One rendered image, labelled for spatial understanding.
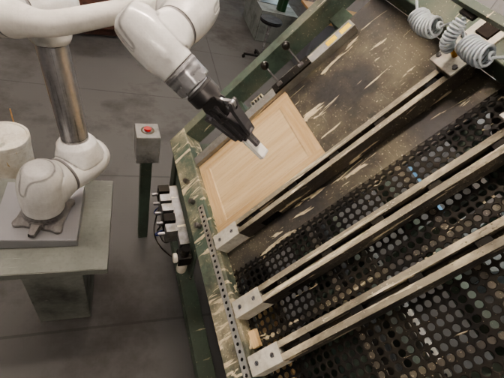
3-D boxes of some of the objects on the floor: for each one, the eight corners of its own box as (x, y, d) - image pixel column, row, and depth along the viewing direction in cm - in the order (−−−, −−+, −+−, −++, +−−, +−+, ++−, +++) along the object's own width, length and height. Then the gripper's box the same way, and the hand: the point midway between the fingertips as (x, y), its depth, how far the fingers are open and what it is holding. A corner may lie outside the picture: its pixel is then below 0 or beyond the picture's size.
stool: (269, 55, 502) (282, 14, 460) (279, 71, 472) (293, 29, 431) (238, 50, 484) (248, 7, 442) (246, 67, 454) (258, 22, 413)
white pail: (-3, 158, 248) (-23, 104, 216) (43, 160, 258) (31, 109, 226) (-16, 190, 228) (-40, 136, 195) (35, 190, 238) (20, 139, 206)
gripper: (176, 106, 81) (244, 169, 90) (201, 86, 71) (274, 160, 80) (193, 87, 85) (256, 150, 94) (218, 65, 74) (286, 139, 83)
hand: (255, 145), depth 85 cm, fingers closed
